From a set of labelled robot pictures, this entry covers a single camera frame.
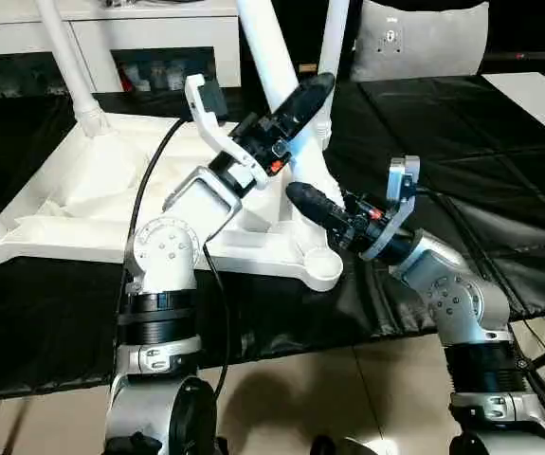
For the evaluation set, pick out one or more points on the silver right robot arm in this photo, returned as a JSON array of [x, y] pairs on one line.
[[457, 294]]

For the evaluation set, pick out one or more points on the white glass-door cabinet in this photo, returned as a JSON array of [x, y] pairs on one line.
[[16, 28]]

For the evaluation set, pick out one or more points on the grey cushion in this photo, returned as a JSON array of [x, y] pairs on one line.
[[433, 47]]

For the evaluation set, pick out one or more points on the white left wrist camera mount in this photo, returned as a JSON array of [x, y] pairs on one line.
[[205, 123]]

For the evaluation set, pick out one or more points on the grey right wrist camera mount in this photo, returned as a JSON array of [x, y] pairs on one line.
[[402, 170]]

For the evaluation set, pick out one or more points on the white board on right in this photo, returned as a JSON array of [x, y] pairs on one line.
[[537, 99]]

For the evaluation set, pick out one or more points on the small white jar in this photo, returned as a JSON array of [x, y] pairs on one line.
[[173, 81], [142, 85]]

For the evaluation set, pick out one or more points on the black robot foot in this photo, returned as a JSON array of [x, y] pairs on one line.
[[220, 445]]

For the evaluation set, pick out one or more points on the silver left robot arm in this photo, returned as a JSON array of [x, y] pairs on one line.
[[168, 256]]

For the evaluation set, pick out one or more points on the black monitor with red logo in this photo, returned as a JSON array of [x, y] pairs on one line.
[[537, 56]]

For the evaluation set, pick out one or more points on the black cabinet with gold label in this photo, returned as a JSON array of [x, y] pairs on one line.
[[300, 28]]

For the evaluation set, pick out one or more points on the white plastic table top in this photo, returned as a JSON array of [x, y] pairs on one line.
[[87, 227]]

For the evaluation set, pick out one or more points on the black work mat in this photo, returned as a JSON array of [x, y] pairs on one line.
[[466, 142]]

